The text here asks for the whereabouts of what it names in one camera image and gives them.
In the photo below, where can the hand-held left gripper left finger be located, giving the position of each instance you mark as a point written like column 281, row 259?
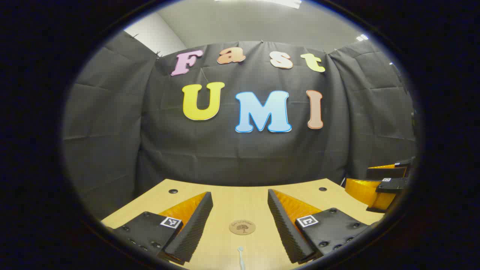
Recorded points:
column 191, row 232

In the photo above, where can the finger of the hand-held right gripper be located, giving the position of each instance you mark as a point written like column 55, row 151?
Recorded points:
column 386, row 172
column 362, row 189

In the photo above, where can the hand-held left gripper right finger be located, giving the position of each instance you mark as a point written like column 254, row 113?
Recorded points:
column 285, row 228

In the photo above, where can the round wooden coaster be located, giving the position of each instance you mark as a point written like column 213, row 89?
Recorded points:
column 242, row 227

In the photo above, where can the white toothbrush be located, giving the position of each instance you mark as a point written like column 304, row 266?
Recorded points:
column 241, row 260

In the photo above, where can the light wooden desktop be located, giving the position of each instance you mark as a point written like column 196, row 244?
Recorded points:
column 240, row 202

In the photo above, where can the black backdrop cloth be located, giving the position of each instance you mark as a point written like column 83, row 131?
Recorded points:
column 225, row 157

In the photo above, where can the ceiling light panel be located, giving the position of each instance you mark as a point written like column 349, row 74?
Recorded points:
column 362, row 37

